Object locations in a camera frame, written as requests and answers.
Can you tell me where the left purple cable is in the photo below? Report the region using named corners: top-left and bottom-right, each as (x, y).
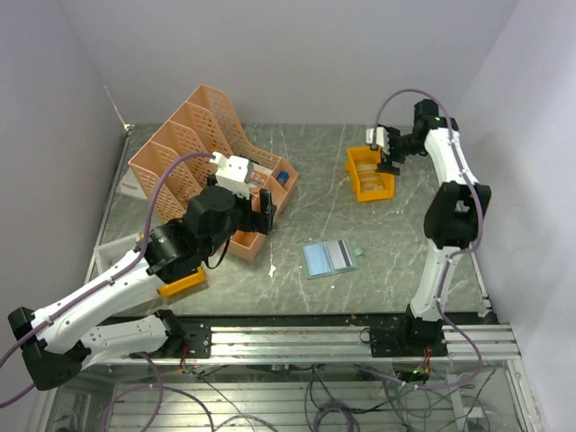
top-left (0, 151), bottom-right (217, 406)

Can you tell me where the silver credit card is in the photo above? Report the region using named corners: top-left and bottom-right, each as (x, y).
top-left (325, 239), bottom-right (356, 271)

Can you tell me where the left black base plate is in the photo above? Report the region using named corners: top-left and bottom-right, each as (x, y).
top-left (130, 310), bottom-right (212, 359)

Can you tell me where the white paper sheet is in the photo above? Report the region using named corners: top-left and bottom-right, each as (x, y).
top-left (116, 170), bottom-right (148, 201)

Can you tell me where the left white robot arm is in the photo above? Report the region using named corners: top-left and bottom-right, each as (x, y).
top-left (7, 179), bottom-right (277, 391)

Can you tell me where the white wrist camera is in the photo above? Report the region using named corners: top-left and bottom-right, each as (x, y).
top-left (211, 152), bottom-right (253, 199)
top-left (365, 126), bottom-right (389, 154)

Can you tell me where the aluminium rail frame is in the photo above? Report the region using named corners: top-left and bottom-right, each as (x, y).
top-left (31, 314), bottom-right (544, 431)

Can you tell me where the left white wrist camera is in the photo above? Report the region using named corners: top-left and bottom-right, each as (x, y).
top-left (211, 152), bottom-right (253, 199)

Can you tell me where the yellow bin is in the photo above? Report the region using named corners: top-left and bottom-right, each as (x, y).
top-left (134, 229), bottom-right (208, 298)
top-left (346, 146), bottom-right (395, 203)

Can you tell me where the white bin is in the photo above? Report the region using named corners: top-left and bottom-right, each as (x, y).
top-left (94, 233), bottom-right (140, 275)

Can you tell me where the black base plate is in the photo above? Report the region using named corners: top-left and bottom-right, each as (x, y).
top-left (130, 310), bottom-right (212, 359)
top-left (359, 313), bottom-right (447, 358)

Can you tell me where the blue cylinder in organizer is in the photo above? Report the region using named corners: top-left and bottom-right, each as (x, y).
top-left (276, 171), bottom-right (289, 187)

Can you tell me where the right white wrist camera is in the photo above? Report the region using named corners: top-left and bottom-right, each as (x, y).
top-left (365, 126), bottom-right (389, 154)

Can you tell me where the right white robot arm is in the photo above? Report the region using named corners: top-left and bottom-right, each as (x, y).
top-left (366, 98), bottom-right (491, 356)

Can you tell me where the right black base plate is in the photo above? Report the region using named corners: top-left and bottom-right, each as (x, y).
top-left (359, 313), bottom-right (447, 358)

